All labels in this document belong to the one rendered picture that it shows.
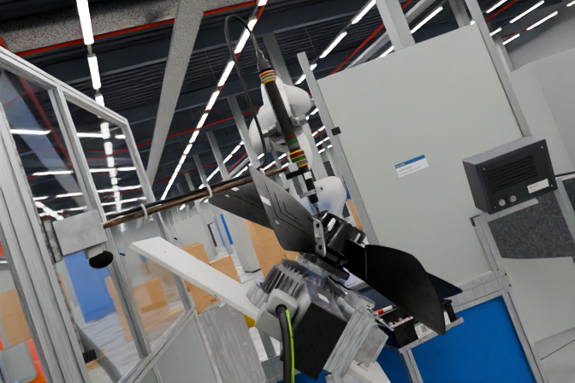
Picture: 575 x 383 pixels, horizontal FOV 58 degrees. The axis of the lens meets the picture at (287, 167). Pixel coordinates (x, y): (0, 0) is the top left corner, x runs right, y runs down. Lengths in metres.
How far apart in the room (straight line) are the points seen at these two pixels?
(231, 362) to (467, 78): 2.65
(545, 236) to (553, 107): 7.98
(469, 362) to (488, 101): 1.99
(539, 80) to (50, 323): 10.42
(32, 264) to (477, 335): 1.43
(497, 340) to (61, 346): 1.41
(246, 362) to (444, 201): 2.30
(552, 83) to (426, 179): 8.00
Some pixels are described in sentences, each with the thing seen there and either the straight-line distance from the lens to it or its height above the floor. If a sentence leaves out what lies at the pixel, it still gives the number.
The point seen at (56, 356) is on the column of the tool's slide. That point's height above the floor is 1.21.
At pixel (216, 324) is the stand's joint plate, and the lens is 1.29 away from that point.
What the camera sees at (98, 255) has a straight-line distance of 1.15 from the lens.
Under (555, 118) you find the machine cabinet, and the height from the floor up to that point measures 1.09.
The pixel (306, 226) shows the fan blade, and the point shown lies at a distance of 1.21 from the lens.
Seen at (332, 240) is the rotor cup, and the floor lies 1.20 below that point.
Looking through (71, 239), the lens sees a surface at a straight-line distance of 1.12.
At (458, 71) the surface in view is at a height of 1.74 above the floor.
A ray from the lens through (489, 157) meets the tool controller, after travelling 1.89.
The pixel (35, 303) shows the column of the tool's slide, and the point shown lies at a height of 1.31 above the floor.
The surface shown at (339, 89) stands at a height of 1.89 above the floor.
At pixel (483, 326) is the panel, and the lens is 1.96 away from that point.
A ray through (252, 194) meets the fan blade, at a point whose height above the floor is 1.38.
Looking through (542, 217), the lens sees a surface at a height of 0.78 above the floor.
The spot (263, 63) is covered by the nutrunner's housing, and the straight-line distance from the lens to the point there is 1.47.
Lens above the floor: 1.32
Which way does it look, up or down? 4 degrees up
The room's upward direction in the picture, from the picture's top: 20 degrees counter-clockwise
